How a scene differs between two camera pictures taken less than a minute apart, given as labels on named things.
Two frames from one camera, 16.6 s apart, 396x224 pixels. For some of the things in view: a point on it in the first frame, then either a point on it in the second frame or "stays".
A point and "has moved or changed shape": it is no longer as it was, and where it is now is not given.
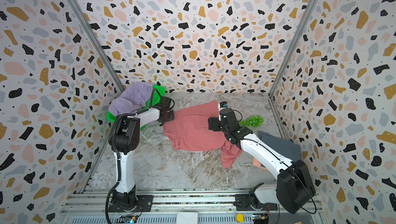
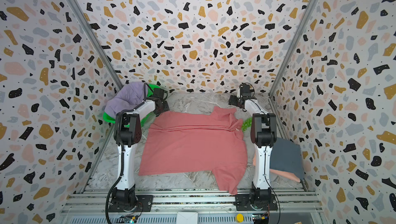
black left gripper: (171, 116) → (165, 107)
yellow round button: (240, 218) stays
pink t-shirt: (189, 131) has moved or changed shape
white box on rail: (187, 218) stays
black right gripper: (215, 123) → (235, 100)
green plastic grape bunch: (254, 121) stays
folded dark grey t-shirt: (290, 149) stays
